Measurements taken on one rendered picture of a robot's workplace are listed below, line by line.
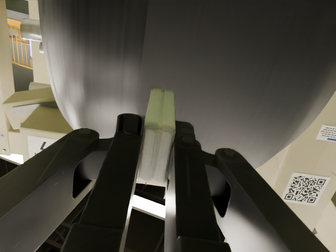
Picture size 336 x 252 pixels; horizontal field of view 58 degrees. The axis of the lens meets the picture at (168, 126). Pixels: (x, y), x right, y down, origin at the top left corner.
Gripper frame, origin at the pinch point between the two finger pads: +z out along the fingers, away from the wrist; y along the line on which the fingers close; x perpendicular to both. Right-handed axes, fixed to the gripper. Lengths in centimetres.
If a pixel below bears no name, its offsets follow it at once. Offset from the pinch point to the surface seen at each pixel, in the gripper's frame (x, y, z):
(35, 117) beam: -31, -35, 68
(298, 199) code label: -25, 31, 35
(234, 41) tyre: 4.7, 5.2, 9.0
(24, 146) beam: -38, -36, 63
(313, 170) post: -18.0, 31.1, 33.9
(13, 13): -72, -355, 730
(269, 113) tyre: -1.3, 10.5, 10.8
